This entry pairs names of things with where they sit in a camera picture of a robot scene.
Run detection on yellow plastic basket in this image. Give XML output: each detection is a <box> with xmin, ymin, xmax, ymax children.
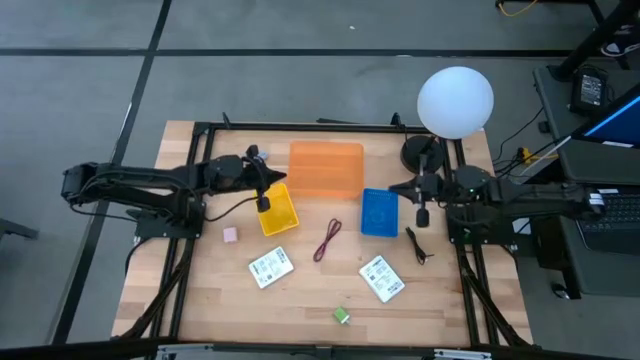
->
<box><xmin>256</xmin><ymin>182</ymin><xmax>300</xmax><ymax>237</ymax></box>

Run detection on white card reader box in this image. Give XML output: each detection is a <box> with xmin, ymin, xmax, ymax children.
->
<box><xmin>248</xmin><ymin>245</ymin><xmax>295</xmax><ymax>290</ymax></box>
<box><xmin>358</xmin><ymin>254</ymin><xmax>407</xmax><ymax>304</ymax></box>

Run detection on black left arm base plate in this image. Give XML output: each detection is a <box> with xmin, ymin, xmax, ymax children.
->
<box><xmin>133</xmin><ymin>199</ymin><xmax>206</xmax><ymax>240</ymax></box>

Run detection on dark grey floor object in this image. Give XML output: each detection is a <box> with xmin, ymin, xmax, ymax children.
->
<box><xmin>0</xmin><ymin>217</ymin><xmax>40</xmax><ymax>242</ymax></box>

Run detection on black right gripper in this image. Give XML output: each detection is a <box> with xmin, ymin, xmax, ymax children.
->
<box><xmin>388</xmin><ymin>152</ymin><xmax>444</xmax><ymax>229</ymax></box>

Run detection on black power adapter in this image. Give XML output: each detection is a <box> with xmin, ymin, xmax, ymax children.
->
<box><xmin>569</xmin><ymin>66</ymin><xmax>610</xmax><ymax>117</ymax></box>

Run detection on yellow floor cable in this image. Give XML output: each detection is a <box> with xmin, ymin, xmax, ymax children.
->
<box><xmin>496</xmin><ymin>0</ymin><xmax>540</xmax><ymax>19</ymax></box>

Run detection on orange translucent plastic bin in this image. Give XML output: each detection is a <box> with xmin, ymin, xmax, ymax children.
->
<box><xmin>287</xmin><ymin>140</ymin><xmax>366</xmax><ymax>200</ymax></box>

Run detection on long black crossbar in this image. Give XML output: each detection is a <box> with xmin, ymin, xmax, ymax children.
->
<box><xmin>0</xmin><ymin>338</ymin><xmax>640</xmax><ymax>360</ymax></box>

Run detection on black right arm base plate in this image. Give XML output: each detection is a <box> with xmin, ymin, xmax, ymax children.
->
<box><xmin>446</xmin><ymin>202</ymin><xmax>517</xmax><ymax>246</ymax></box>

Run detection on black round lamp base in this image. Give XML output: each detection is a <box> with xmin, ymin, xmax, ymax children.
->
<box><xmin>399</xmin><ymin>133</ymin><xmax>446</xmax><ymax>177</ymax></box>

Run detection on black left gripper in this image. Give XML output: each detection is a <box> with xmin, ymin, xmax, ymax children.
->
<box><xmin>242</xmin><ymin>144</ymin><xmax>288</xmax><ymax>214</ymax></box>

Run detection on white cable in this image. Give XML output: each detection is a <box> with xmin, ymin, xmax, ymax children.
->
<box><xmin>519</xmin><ymin>134</ymin><xmax>572</xmax><ymax>176</ymax></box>

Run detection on black aluminium table frame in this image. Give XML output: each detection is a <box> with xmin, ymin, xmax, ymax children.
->
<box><xmin>110</xmin><ymin>112</ymin><xmax>535</xmax><ymax>351</ymax></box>

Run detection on black floor cables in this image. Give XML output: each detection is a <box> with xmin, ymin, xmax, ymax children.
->
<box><xmin>492</xmin><ymin>105</ymin><xmax>546</xmax><ymax>169</ymax></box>

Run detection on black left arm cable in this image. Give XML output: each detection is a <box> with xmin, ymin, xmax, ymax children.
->
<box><xmin>203</xmin><ymin>194</ymin><xmax>261</xmax><ymax>224</ymax></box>

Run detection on yellow cable connector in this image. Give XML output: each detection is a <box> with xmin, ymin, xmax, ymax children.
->
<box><xmin>517</xmin><ymin>146</ymin><xmax>559</xmax><ymax>164</ymax></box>

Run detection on black laptop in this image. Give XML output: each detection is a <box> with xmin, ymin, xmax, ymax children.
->
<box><xmin>574</xmin><ymin>187</ymin><xmax>640</xmax><ymax>256</ymax></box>

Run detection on blue plastic basket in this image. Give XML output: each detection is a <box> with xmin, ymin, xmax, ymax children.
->
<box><xmin>360</xmin><ymin>187</ymin><xmax>400</xmax><ymax>238</ymax></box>

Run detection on silver metal bracket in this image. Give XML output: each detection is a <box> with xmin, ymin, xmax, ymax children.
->
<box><xmin>155</xmin><ymin>342</ymin><xmax>215</xmax><ymax>360</ymax></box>
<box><xmin>432</xmin><ymin>348</ymin><xmax>493</xmax><ymax>360</ymax></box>

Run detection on black diagonal stand leg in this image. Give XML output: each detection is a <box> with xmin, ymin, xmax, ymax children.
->
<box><xmin>548</xmin><ymin>0</ymin><xmax>640</xmax><ymax>82</ymax></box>

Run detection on magenta usb cable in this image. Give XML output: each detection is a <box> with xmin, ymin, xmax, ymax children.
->
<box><xmin>312</xmin><ymin>217</ymin><xmax>343</xmax><ymax>264</ymax></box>

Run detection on person's shoe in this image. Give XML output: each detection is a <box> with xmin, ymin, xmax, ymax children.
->
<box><xmin>599</xmin><ymin>41</ymin><xmax>639</xmax><ymax>59</ymax></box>

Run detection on white globe lamp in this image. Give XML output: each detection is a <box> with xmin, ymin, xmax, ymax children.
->
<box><xmin>416</xmin><ymin>65</ymin><xmax>495</xmax><ymax>141</ymax></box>

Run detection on black computer monitor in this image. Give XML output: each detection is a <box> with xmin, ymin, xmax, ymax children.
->
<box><xmin>569</xmin><ymin>82</ymin><xmax>640</xmax><ymax>150</ymax></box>

